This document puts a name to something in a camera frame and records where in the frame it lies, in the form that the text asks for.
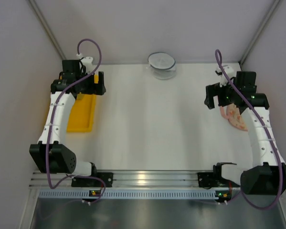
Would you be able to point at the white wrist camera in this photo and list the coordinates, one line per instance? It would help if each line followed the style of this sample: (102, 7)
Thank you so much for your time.
(86, 61)
(225, 71)

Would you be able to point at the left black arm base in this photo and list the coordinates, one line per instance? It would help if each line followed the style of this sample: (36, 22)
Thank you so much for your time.
(107, 177)

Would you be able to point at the yellow plastic tray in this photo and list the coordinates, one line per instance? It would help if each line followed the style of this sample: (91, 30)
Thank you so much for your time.
(81, 118)

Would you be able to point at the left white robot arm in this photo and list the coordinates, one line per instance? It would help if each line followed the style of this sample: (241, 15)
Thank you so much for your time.
(69, 112)

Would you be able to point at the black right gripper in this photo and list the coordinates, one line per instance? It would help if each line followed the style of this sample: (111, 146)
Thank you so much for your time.
(211, 95)

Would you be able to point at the slotted cable duct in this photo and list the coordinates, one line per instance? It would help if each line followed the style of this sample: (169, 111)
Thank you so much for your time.
(135, 194)

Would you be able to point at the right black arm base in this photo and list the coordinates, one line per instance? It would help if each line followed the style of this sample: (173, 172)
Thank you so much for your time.
(208, 180)

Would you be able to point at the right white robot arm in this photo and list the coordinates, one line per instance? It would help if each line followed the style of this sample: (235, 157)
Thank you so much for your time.
(265, 176)

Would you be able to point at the floral mesh laundry bag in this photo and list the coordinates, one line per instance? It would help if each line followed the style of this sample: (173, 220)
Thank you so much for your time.
(232, 114)

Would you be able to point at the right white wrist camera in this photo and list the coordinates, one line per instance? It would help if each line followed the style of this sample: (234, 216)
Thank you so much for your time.
(225, 71)

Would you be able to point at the aluminium mounting rail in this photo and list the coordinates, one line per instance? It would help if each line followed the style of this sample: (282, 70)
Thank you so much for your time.
(133, 179)

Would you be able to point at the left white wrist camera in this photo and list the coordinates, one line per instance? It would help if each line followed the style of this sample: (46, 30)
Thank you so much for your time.
(86, 61)

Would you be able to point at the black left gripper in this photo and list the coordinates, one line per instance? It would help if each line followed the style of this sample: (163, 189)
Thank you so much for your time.
(100, 83)

